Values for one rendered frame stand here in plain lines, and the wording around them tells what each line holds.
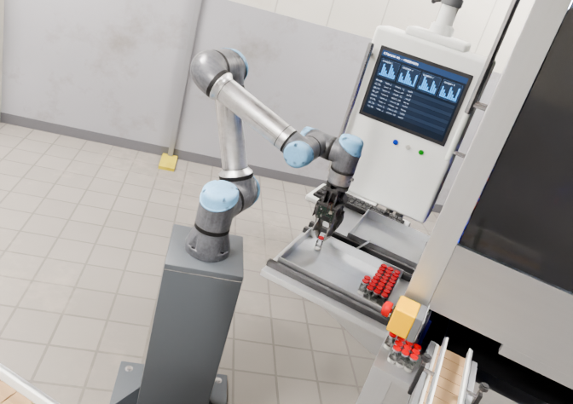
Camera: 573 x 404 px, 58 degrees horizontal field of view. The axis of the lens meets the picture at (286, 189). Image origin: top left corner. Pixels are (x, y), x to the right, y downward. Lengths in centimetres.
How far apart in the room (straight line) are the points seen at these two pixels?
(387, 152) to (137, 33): 234
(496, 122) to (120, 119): 342
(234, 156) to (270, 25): 240
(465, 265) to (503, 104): 39
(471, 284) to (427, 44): 119
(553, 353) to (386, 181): 121
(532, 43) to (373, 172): 132
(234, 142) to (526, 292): 95
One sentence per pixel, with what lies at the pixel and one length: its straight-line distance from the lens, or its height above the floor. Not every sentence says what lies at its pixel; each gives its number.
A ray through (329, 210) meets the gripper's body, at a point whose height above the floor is 106.
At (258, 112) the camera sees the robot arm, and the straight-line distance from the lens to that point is 148.
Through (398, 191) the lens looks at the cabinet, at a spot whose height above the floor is 90.
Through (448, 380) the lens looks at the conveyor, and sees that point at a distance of 136.
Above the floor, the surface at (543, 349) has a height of 105.
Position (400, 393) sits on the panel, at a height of 73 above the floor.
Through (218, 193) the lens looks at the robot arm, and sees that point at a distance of 161.
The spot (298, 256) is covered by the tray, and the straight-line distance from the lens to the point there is 166.
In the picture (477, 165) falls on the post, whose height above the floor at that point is 141.
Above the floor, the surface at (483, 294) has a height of 112.
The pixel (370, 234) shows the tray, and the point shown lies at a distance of 195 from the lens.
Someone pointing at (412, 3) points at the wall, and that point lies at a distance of 419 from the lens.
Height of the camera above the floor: 173
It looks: 24 degrees down
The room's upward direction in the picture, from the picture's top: 16 degrees clockwise
